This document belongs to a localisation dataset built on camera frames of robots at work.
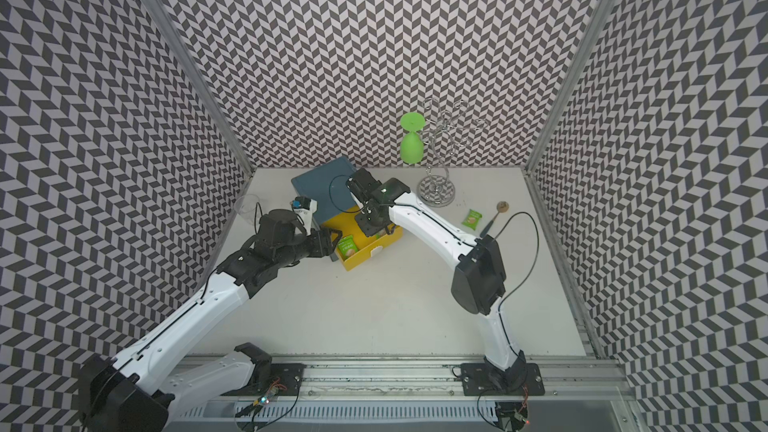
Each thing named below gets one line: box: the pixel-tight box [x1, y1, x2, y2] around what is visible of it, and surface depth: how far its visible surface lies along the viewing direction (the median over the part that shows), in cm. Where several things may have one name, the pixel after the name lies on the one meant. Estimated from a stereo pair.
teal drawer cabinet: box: [291, 156, 360, 225], surface depth 88 cm
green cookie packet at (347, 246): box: [337, 235, 359, 260], surface depth 80 cm
